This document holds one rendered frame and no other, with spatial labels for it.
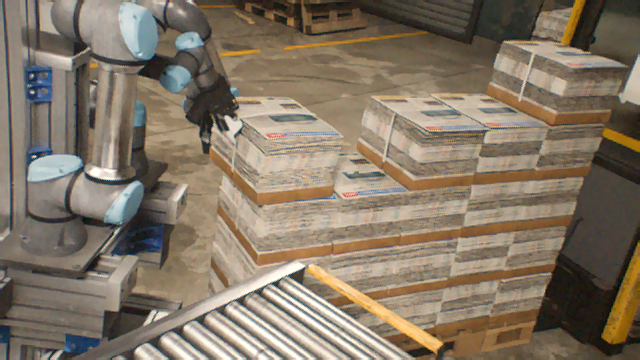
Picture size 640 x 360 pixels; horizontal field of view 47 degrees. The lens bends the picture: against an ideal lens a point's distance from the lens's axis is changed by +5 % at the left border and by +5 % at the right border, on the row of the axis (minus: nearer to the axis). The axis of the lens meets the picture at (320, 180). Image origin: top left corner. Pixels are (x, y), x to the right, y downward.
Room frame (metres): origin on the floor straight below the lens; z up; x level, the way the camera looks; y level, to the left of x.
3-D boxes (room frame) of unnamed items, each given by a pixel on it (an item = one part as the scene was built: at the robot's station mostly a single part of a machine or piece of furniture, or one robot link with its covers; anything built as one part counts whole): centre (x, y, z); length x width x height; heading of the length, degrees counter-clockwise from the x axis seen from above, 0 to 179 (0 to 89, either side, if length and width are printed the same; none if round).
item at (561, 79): (2.83, -0.84, 0.65); 0.39 x 0.30 x 1.29; 32
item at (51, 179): (1.59, 0.64, 0.98); 0.13 x 0.12 x 0.14; 80
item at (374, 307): (1.55, -0.19, 0.81); 0.43 x 0.03 x 0.02; 53
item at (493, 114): (2.68, -0.59, 1.06); 0.37 x 0.28 x 0.01; 32
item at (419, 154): (2.52, -0.34, 0.95); 0.38 x 0.29 x 0.23; 34
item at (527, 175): (2.68, -0.60, 0.86); 0.38 x 0.29 x 0.04; 32
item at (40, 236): (1.59, 0.65, 0.87); 0.15 x 0.15 x 0.10
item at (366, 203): (2.44, -0.23, 0.42); 1.17 x 0.39 x 0.83; 122
